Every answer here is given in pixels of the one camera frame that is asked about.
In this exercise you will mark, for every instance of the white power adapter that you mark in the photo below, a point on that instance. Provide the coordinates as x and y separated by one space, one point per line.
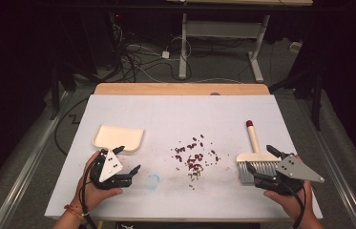
165 54

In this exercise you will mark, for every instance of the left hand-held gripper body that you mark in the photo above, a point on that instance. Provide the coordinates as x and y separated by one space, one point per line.
102 183

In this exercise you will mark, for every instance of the white desk frame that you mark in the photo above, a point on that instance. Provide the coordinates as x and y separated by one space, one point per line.
183 44

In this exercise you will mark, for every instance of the white box on floor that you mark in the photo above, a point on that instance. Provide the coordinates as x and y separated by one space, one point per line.
295 47

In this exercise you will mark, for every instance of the white table cover board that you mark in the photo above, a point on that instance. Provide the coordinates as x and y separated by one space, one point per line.
182 117

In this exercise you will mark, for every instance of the black stand leg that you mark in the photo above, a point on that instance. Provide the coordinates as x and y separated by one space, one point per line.
316 101
54 95

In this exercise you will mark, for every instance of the person's left hand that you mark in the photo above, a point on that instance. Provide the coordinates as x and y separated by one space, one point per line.
94 197

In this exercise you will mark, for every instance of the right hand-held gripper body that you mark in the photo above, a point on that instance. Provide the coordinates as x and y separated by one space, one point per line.
296 170

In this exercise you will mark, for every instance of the person's right hand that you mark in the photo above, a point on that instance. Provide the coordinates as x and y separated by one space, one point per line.
288 203

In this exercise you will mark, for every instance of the cream brush with red cap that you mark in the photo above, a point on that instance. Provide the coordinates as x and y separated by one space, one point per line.
253 140

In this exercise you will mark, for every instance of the cream dustpan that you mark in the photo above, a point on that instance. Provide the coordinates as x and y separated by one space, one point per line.
118 137

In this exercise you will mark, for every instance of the red beans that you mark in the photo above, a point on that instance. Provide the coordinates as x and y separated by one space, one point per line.
194 160

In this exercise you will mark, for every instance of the wooden table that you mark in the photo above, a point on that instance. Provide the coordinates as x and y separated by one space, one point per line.
182 89

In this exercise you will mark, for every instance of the metal floor rail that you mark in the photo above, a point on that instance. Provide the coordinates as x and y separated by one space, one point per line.
23 178
334 162

